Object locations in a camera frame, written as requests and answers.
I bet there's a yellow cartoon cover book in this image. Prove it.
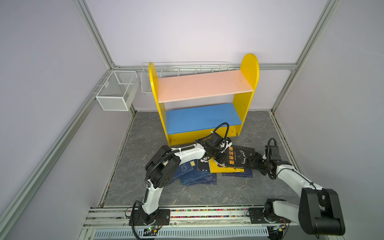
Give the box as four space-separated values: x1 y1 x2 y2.
209 159 245 174

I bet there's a black book with yellow title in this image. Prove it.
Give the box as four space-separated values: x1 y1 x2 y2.
224 146 256 169

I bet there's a dark wolf cover book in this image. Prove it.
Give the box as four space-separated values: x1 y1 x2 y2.
197 158 210 172

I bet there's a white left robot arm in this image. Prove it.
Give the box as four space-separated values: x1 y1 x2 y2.
130 133 232 226

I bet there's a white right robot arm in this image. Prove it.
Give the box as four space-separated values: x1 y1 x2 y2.
246 153 346 236

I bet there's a yellow wooden bookshelf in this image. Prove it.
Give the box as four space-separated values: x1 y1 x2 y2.
148 53 260 146

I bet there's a white mesh basket left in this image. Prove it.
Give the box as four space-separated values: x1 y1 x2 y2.
96 71 140 112

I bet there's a white wire basket rear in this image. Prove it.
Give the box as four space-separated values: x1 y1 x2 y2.
141 62 231 94

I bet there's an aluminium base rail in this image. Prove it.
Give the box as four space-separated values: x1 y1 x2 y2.
79 206 297 240

